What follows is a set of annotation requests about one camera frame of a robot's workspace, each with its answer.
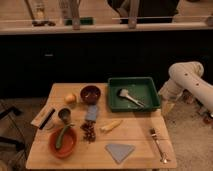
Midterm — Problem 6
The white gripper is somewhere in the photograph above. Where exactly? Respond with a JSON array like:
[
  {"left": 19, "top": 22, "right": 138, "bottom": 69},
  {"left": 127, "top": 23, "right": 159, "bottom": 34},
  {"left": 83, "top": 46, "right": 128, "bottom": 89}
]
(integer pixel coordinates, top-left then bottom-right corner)
[{"left": 158, "top": 79, "right": 183, "bottom": 116}]

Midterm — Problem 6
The yellow banana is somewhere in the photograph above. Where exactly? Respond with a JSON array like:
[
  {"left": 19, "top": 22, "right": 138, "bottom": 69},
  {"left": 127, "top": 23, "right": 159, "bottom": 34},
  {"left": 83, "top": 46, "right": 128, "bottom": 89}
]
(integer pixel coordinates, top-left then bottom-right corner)
[{"left": 100, "top": 120, "right": 122, "bottom": 132}]

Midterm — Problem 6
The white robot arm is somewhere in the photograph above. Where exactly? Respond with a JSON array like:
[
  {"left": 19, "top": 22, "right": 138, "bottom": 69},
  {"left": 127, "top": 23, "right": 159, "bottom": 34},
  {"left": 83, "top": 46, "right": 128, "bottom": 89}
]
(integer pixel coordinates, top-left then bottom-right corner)
[{"left": 159, "top": 61, "right": 213, "bottom": 117}]

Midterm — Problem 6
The dark purple bowl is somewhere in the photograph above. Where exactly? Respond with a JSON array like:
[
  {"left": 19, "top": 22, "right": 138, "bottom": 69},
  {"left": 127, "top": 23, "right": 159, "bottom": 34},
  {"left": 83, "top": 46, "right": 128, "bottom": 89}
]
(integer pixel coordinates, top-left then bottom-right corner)
[{"left": 80, "top": 85, "right": 101, "bottom": 105}]

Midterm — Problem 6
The orange bowl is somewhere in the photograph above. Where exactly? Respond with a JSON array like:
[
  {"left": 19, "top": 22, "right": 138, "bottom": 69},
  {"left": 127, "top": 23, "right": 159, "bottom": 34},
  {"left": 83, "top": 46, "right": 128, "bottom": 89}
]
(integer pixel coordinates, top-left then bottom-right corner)
[{"left": 48, "top": 128, "right": 77, "bottom": 158}]

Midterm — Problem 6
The silver fork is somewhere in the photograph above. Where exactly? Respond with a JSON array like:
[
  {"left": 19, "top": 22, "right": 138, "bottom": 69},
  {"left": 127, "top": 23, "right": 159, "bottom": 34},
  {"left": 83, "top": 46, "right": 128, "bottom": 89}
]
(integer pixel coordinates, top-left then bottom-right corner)
[{"left": 150, "top": 128, "right": 170, "bottom": 164}]

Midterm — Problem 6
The green plastic tray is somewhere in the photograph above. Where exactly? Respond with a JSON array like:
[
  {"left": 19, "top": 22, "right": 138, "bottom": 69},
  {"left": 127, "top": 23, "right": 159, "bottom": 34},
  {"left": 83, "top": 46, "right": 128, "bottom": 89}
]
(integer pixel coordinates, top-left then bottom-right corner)
[{"left": 107, "top": 77, "right": 161, "bottom": 112}]

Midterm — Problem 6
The blue triangular cloth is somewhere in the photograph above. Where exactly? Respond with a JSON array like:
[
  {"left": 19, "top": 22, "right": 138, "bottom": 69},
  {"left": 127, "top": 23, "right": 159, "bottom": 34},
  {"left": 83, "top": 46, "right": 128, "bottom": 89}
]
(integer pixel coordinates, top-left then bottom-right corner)
[{"left": 105, "top": 143, "right": 135, "bottom": 164}]

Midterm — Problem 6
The blue sponge block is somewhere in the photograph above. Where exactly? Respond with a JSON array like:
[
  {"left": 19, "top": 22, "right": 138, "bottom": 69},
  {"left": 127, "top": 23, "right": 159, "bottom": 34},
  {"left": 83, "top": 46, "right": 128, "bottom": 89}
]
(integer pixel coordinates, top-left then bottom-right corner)
[{"left": 85, "top": 105, "right": 99, "bottom": 121}]

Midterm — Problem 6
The bunch of dark grapes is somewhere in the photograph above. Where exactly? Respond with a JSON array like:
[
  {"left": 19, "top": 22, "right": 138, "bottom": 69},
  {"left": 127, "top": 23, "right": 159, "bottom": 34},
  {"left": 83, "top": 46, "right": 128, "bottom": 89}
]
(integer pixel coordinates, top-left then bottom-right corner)
[{"left": 81, "top": 121, "right": 96, "bottom": 142}]

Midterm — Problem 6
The wooden table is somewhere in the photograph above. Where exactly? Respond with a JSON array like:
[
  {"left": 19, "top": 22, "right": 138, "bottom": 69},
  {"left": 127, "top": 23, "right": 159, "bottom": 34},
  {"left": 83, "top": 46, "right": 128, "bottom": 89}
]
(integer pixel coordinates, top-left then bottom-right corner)
[{"left": 26, "top": 83, "right": 177, "bottom": 170}]

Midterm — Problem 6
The yellow onion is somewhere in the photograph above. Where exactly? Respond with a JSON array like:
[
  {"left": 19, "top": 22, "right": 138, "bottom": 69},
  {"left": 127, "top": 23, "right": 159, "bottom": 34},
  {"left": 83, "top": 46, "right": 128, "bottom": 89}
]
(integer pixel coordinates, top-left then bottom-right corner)
[{"left": 64, "top": 93, "right": 77, "bottom": 104}]

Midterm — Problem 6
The small metal cup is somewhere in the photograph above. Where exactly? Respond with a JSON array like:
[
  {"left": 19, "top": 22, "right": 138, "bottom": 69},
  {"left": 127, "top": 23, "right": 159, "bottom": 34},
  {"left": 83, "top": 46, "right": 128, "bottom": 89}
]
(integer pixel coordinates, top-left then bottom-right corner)
[{"left": 58, "top": 108, "right": 71, "bottom": 123}]

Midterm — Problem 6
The green cucumber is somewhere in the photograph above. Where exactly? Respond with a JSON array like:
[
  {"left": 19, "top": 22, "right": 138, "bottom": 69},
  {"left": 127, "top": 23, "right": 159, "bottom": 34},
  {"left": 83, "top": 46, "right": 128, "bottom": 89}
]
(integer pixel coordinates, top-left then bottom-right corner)
[{"left": 55, "top": 125, "right": 72, "bottom": 150}]

